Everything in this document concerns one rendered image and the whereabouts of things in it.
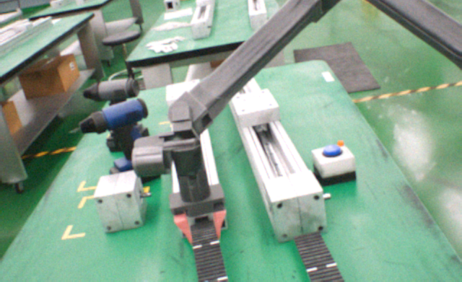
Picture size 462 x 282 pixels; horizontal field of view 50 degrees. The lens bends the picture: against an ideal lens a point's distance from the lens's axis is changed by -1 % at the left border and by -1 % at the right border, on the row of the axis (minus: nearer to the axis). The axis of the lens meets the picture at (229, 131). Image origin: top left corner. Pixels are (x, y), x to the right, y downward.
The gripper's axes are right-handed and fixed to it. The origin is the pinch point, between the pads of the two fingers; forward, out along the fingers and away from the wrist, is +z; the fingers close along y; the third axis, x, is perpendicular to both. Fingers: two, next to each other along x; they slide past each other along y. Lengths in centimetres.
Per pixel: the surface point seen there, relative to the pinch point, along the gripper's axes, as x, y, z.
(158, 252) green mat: -4.6, 9.8, 3.9
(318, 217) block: 3.2, -22.2, -0.6
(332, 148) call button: -16.4, -32.6, -5.4
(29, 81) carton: -381, 125, 29
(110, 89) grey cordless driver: -62, 18, -19
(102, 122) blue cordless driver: -34.9, 18.7, -16.7
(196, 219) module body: -8.4, 0.8, 0.5
